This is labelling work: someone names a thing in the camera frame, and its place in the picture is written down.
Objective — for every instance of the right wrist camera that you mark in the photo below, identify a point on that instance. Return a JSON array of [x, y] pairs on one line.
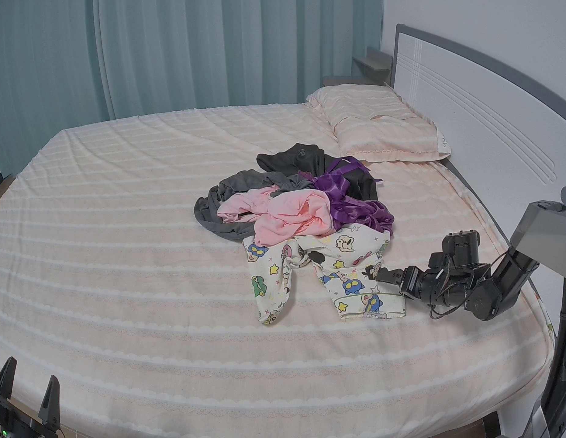
[[438, 261]]

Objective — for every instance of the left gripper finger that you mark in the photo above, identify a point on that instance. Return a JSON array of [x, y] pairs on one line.
[[50, 404], [7, 381]]

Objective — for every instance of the white printed pyjama top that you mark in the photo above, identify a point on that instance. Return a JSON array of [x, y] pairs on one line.
[[351, 263]]

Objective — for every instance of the black garment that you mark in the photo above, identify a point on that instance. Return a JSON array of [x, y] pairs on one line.
[[292, 158]]

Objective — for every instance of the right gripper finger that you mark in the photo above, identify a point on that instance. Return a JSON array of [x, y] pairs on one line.
[[392, 281], [394, 273]]

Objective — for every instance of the pink garment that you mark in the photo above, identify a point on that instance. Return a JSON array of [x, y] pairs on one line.
[[283, 217]]

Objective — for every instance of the cream pillow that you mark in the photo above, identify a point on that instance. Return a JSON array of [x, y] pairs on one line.
[[378, 126]]

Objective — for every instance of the grey garment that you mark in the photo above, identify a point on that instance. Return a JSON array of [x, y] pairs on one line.
[[210, 217]]

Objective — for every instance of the purple garment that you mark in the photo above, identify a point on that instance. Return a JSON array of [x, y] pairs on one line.
[[351, 210]]

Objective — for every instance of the grey bedside table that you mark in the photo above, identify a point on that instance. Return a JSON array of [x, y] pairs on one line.
[[374, 62]]

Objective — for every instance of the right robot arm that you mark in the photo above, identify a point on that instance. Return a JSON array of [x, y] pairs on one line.
[[497, 285]]

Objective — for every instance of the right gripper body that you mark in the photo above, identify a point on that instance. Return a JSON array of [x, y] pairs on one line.
[[415, 283]]

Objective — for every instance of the blue-green curtain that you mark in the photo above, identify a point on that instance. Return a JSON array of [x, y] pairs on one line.
[[46, 62], [242, 39]]

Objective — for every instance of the bed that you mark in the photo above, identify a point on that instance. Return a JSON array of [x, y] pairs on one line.
[[128, 199]]

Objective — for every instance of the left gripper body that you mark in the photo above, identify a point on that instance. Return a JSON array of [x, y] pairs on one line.
[[18, 422]]

